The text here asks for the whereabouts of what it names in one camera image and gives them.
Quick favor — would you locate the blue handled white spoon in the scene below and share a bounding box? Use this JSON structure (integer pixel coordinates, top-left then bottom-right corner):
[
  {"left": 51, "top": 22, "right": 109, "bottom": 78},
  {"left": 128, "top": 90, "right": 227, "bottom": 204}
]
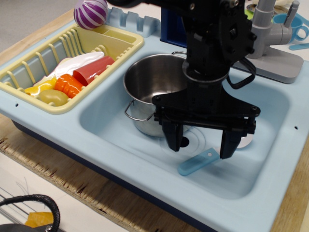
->
[{"left": 177, "top": 135, "right": 254, "bottom": 176}]

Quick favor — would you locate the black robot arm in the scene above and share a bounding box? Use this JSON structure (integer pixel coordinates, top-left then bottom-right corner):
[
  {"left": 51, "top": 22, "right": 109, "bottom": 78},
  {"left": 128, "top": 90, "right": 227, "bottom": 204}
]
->
[{"left": 152, "top": 0, "right": 260, "bottom": 159}]

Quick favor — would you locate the red plastic cup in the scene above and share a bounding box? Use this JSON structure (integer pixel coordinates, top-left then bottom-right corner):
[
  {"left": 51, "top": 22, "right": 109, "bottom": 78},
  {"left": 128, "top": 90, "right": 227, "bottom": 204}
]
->
[{"left": 72, "top": 56, "right": 114, "bottom": 86}]

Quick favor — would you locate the black base device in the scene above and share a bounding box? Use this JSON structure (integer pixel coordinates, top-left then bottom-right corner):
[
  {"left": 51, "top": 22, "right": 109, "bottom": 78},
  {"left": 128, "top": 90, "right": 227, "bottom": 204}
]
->
[{"left": 0, "top": 224, "right": 53, "bottom": 232}]

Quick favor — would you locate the blue plastic cup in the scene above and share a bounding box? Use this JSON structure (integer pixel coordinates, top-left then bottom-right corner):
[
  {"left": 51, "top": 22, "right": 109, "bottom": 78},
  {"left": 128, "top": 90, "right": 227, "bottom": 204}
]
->
[{"left": 273, "top": 14, "right": 309, "bottom": 43}]

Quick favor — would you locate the white plastic plate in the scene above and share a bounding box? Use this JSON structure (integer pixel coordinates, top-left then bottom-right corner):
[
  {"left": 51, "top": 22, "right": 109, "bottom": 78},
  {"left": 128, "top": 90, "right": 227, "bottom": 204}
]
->
[{"left": 34, "top": 52, "right": 105, "bottom": 86}]

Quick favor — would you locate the purple striped toy onion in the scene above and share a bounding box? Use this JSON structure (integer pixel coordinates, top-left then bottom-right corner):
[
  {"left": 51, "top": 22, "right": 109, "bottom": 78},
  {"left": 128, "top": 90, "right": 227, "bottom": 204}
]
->
[{"left": 73, "top": 0, "right": 108, "bottom": 30}]

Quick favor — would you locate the yellow toy pepper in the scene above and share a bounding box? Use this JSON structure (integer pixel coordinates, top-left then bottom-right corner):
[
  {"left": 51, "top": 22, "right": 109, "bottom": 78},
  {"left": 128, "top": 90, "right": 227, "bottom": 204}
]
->
[{"left": 24, "top": 77, "right": 57, "bottom": 97}]

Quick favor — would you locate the blue plastic utensil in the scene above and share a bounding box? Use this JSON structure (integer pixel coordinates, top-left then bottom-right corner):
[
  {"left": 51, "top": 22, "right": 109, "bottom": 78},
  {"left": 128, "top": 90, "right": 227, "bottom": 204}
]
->
[{"left": 289, "top": 43, "right": 309, "bottom": 51}]

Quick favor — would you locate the grey toy faucet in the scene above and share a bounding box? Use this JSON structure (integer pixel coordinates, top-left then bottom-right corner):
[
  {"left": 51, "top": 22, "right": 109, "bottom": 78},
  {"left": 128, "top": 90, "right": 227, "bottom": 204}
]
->
[{"left": 247, "top": 0, "right": 304, "bottom": 84}]

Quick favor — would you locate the orange toy carrot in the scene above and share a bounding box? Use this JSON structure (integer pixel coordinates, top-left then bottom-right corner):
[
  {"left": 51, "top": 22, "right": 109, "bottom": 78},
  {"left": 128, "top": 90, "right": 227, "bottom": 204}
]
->
[{"left": 54, "top": 74, "right": 83, "bottom": 99}]

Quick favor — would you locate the black braided cable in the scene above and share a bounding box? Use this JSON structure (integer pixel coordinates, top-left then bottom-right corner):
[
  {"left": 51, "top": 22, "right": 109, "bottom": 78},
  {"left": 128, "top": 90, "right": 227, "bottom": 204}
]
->
[{"left": 0, "top": 194, "right": 60, "bottom": 232}]

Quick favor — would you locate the green plastic plate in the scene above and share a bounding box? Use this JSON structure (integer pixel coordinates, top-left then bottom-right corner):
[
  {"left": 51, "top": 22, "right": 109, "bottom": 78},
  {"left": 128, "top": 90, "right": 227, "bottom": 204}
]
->
[{"left": 244, "top": 10, "right": 253, "bottom": 17}]

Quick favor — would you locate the light blue toy sink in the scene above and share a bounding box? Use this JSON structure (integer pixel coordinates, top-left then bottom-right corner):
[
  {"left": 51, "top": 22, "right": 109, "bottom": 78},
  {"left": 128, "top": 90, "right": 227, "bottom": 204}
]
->
[{"left": 0, "top": 7, "right": 309, "bottom": 232}]

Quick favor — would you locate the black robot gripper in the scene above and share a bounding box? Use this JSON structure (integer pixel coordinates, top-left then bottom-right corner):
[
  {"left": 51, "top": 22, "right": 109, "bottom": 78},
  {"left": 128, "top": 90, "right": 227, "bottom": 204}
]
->
[{"left": 152, "top": 83, "right": 261, "bottom": 159}]

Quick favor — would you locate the stainless steel pot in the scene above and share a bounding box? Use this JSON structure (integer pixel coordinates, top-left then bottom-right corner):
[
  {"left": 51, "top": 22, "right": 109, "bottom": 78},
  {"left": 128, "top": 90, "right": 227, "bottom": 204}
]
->
[{"left": 124, "top": 52, "right": 186, "bottom": 137}]

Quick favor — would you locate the dark blue box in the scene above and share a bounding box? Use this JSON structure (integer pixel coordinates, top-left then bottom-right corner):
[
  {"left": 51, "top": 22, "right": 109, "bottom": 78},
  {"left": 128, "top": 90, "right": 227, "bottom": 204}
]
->
[{"left": 160, "top": 8, "right": 187, "bottom": 48}]

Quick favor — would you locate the yellow tape piece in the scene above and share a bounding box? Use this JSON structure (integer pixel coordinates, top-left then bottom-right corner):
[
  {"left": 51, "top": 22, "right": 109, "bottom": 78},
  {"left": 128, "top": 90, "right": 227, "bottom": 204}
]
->
[{"left": 24, "top": 212, "right": 54, "bottom": 228}]

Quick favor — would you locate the yellow toy potato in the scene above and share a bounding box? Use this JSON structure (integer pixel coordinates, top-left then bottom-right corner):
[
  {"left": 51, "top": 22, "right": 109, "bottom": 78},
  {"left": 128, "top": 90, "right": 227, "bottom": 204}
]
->
[{"left": 39, "top": 89, "right": 69, "bottom": 106}]

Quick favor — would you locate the yellow dish rack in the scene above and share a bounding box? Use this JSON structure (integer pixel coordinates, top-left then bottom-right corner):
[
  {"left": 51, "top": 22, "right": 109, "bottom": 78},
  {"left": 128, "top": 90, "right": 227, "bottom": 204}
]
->
[{"left": 0, "top": 24, "right": 144, "bottom": 114}]

